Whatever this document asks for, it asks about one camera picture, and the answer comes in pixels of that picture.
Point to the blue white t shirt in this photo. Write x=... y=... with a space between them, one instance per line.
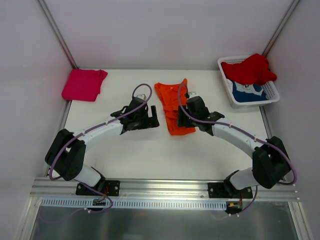
x=247 y=93

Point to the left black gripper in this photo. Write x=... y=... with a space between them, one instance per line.
x=149 y=122

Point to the orange t shirt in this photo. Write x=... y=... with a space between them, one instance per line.
x=168 y=96

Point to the folded pink t shirt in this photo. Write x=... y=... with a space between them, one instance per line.
x=83 y=85

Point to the red t shirt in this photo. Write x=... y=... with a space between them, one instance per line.
x=253 y=70

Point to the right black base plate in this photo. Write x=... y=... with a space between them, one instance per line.
x=221 y=190

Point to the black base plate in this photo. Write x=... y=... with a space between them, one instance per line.
x=221 y=190
x=107 y=187

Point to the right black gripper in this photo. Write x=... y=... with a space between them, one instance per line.
x=184 y=120

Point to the aluminium mounting rail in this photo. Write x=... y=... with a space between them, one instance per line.
x=159 y=189

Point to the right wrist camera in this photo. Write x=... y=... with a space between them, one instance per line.
x=191 y=94

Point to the white plastic basket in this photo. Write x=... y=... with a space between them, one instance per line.
x=269 y=88

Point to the white slotted cable duct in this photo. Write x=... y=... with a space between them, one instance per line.
x=157 y=204

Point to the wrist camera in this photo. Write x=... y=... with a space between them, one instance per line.
x=191 y=94
x=142 y=97

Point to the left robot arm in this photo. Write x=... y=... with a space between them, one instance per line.
x=67 y=152

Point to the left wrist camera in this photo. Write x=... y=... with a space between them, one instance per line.
x=142 y=97

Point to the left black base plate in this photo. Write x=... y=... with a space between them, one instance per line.
x=107 y=187

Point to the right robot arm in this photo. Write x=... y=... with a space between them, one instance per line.
x=270 y=162

